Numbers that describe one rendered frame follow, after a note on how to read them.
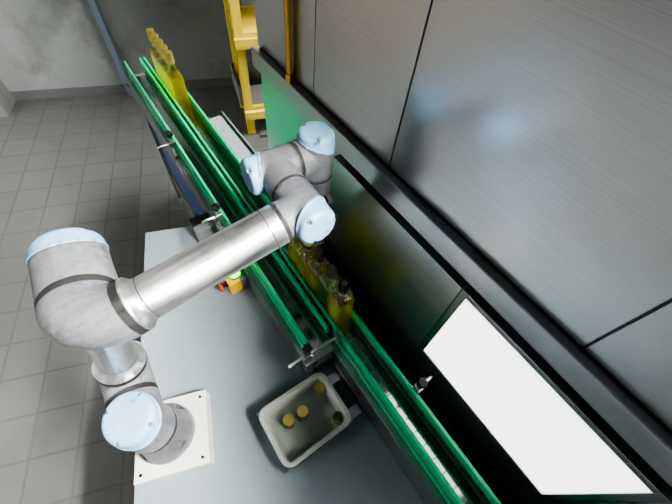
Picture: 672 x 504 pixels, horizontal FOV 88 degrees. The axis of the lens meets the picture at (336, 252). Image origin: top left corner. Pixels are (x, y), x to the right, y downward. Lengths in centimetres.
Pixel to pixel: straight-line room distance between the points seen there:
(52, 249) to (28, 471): 166
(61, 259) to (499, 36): 72
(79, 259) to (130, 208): 217
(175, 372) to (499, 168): 109
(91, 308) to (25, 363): 187
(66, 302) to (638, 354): 82
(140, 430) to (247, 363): 40
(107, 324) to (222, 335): 72
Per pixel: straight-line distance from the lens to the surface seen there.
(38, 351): 248
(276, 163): 67
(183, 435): 112
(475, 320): 79
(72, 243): 72
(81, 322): 63
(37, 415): 234
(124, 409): 99
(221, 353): 127
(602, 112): 54
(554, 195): 59
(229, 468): 119
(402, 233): 82
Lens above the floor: 192
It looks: 55 degrees down
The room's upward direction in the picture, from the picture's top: 8 degrees clockwise
